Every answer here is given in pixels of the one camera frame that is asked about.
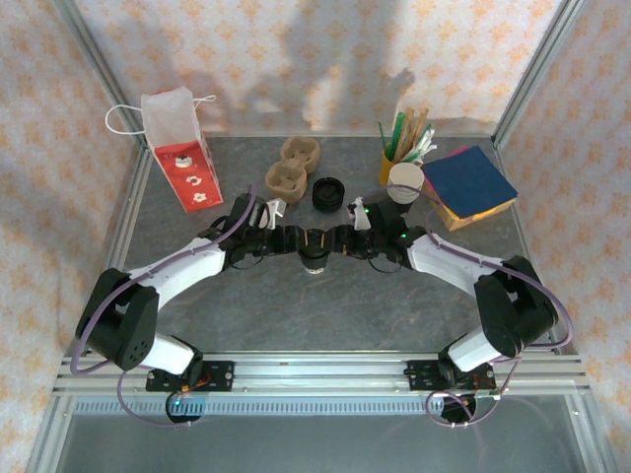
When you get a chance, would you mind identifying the red white paper bag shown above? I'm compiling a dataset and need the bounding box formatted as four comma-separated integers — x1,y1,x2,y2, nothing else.
105,87,224,215

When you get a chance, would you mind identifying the aluminium frame post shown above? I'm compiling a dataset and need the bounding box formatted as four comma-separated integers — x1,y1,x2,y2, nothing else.
51,0,152,149
491,0,588,145

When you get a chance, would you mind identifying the aluminium frame rail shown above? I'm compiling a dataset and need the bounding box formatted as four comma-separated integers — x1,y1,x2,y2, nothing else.
96,142,155,356
147,130,495,141
492,140,566,354

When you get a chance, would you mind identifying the yellow napkin box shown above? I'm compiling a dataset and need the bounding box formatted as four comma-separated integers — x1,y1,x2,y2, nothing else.
426,189,515,233

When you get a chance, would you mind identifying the brown pulp cup carrier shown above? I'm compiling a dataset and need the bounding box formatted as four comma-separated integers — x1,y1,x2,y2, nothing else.
264,136,322,206

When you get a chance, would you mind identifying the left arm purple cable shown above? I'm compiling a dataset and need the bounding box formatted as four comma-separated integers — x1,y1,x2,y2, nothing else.
70,184,258,430

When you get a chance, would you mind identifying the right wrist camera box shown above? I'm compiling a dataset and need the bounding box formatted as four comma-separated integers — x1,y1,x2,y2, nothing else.
346,195,400,232

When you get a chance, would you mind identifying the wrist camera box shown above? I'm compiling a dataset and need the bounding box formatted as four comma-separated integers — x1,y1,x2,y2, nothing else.
245,196,288,231
346,195,400,232

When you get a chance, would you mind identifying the black plastic lid stack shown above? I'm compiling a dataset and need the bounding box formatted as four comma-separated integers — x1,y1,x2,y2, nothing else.
311,176,345,213

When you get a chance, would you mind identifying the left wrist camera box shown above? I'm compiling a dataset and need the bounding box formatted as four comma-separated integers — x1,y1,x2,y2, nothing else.
245,196,288,231

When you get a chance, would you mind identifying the blue napkin stack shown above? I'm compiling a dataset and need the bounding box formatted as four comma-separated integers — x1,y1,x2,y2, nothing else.
421,145,520,221

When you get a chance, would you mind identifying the paper cup stack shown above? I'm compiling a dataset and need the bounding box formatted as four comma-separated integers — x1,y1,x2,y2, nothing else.
386,162,426,217

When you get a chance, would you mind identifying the wide aluminium base rail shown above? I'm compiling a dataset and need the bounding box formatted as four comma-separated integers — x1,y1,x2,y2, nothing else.
52,351,592,397

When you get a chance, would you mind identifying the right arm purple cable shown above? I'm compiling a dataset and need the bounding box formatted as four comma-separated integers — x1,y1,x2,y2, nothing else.
377,184,576,429

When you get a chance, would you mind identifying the yellow stirrer holder cup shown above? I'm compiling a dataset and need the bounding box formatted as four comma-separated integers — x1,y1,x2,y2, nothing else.
378,149,403,187

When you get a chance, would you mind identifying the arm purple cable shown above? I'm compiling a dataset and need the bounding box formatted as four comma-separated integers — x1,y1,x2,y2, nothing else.
70,184,258,430
377,184,576,429

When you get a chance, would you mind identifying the white wrapped straw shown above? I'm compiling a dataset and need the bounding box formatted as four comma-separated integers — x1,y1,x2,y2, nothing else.
406,140,439,165
406,125,436,162

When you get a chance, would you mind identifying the wide green stirrer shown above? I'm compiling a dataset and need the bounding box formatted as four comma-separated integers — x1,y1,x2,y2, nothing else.
390,111,410,155

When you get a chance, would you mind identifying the grey slotted cable duct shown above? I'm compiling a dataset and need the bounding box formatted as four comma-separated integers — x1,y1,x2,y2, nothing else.
73,396,497,416

